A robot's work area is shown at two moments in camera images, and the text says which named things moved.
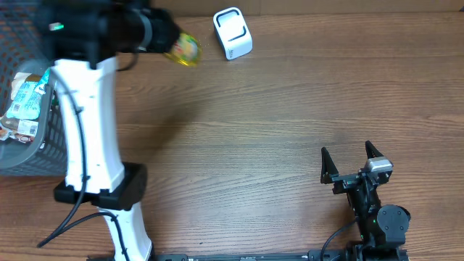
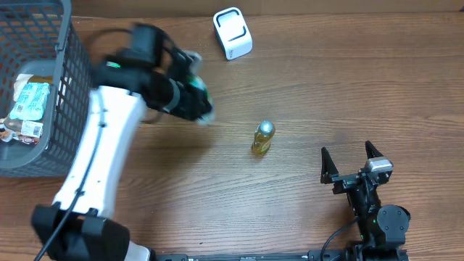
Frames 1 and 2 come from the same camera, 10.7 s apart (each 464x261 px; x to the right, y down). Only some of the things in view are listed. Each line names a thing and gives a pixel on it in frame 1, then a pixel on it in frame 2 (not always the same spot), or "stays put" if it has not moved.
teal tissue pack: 43,83 -> 199,82
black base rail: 333,255 stays put
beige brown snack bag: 26,131 -> 22,80
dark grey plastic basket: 24,48 stays put
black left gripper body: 158,40 -> 185,102
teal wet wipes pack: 27,104 stays put
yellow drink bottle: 186,51 -> 263,133
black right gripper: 345,181 stays put
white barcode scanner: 233,32 stays put
